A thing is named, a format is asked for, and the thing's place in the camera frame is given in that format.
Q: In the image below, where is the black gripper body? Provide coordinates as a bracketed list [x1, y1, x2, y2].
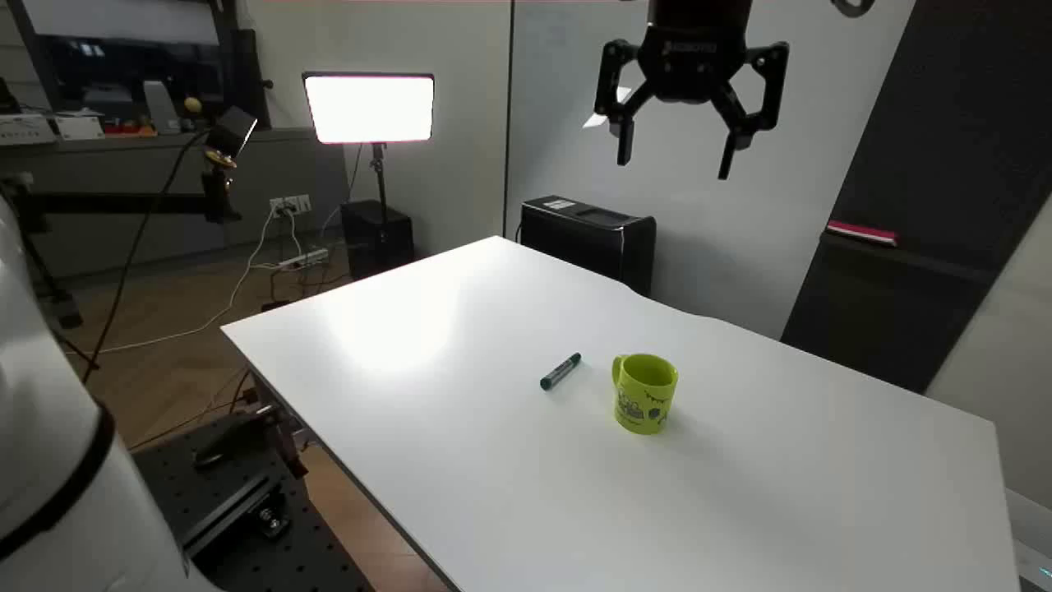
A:
[638, 0, 770, 108]

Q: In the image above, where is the green capped marker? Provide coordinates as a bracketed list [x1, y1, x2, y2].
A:
[536, 350, 585, 396]

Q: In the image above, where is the black box with label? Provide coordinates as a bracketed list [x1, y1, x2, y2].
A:
[518, 193, 660, 299]

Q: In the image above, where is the pink flat item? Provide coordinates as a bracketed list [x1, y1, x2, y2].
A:
[824, 219, 905, 251]

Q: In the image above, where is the dark tall cabinet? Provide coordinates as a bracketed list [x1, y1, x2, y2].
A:
[779, 0, 1052, 396]

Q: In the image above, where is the bright rectangular light panel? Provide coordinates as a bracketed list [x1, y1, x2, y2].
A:
[302, 71, 438, 150]

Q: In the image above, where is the black light stand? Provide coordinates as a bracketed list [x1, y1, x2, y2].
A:
[367, 142, 396, 211]

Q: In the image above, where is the small black floor box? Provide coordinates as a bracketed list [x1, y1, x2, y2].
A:
[340, 199, 420, 279]

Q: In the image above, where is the white power strip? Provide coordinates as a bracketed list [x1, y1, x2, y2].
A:
[272, 248, 332, 272]

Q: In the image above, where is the grey upright counter item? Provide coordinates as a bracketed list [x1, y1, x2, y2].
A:
[142, 76, 184, 137]

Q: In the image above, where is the grey background counter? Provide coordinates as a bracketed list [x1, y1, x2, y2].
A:
[0, 126, 344, 283]

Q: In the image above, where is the white box on counter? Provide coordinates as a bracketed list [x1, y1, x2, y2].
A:
[53, 108, 107, 142]

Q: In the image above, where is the black perforated breadboard table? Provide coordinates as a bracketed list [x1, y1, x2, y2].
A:
[129, 408, 376, 592]

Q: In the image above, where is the white wall outlet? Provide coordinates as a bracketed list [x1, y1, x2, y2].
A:
[267, 190, 316, 219]

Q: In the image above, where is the black camera on mount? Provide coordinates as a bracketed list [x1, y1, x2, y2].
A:
[205, 102, 264, 157]

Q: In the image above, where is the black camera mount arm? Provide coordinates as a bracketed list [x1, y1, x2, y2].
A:
[199, 144, 246, 226]

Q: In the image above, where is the white floor cable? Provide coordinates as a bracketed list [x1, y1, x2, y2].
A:
[94, 209, 302, 359]

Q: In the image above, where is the thin black camera cable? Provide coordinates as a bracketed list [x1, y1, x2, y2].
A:
[80, 129, 210, 385]

